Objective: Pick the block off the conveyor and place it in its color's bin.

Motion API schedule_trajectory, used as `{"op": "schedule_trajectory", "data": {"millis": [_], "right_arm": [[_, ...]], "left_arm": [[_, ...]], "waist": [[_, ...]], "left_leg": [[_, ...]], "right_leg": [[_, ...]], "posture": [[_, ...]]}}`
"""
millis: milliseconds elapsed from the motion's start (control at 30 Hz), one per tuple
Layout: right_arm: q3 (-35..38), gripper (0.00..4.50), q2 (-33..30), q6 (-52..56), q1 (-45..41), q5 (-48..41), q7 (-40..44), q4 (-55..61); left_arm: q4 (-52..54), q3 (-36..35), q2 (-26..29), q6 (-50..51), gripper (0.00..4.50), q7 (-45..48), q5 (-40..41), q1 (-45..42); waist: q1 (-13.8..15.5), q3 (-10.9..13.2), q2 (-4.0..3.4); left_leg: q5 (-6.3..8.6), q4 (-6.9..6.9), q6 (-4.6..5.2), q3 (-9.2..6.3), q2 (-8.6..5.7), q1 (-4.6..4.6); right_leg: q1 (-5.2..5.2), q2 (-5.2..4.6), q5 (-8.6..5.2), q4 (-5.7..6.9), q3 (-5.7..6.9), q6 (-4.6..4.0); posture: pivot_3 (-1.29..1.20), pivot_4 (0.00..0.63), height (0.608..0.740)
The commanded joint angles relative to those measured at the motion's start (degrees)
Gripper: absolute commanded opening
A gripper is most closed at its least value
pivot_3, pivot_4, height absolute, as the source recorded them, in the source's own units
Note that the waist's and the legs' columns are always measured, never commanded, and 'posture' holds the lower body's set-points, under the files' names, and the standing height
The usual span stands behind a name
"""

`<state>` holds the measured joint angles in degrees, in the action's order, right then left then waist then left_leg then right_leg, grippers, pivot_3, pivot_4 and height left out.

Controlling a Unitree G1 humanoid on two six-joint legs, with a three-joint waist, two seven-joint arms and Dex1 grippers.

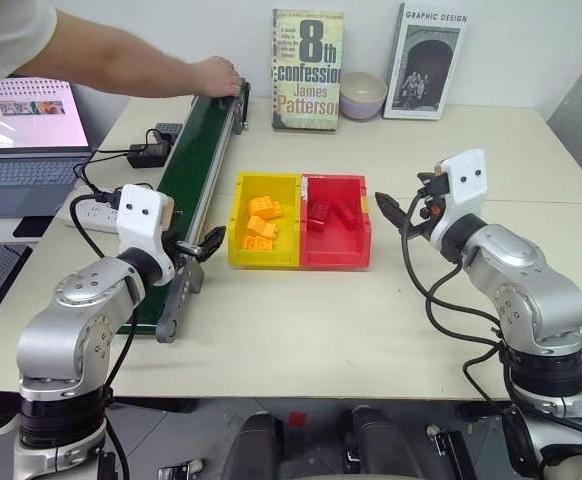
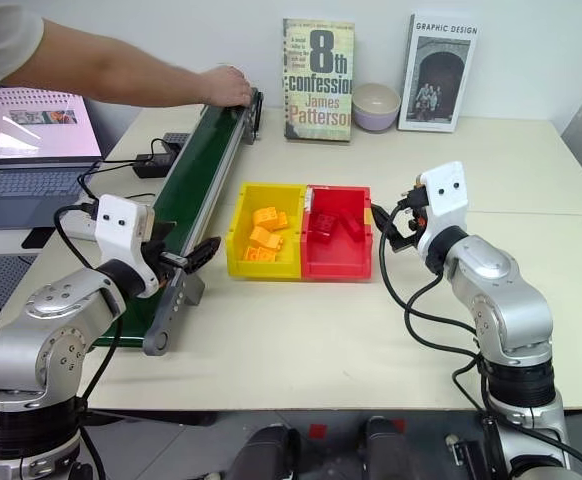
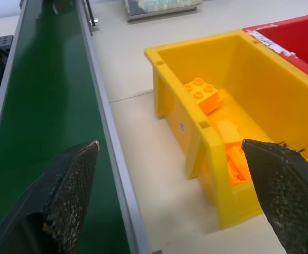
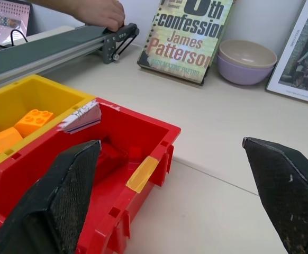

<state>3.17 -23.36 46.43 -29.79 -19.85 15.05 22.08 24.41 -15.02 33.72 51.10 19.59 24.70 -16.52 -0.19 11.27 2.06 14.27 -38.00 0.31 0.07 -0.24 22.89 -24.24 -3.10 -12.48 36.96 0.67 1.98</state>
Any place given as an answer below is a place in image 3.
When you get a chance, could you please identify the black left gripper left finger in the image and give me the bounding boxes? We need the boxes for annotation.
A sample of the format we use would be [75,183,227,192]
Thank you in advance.
[0,140,100,254]

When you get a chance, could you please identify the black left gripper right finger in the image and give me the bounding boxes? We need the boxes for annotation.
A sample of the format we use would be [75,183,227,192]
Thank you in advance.
[241,139,308,254]

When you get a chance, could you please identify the green conveyor belt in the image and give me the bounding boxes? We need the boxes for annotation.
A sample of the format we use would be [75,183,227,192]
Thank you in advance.
[0,0,152,254]

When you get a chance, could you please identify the yellow toy brick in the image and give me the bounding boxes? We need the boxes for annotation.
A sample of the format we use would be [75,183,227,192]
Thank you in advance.
[216,119,244,144]

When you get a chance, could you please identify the yellow plastic bin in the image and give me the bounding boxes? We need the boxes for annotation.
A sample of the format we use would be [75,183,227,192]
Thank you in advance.
[144,30,308,230]

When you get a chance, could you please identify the orange four-stud toy brick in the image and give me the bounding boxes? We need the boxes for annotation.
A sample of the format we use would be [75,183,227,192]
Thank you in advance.
[183,77,223,115]

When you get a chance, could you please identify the red plastic bin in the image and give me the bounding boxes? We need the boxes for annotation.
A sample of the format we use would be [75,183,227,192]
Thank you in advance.
[242,12,308,86]

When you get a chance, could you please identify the grey framed board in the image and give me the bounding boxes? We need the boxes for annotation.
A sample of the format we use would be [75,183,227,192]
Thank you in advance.
[123,0,204,23]

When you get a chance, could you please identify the black cable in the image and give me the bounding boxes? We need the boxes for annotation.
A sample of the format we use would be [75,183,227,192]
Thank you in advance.
[84,0,96,27]

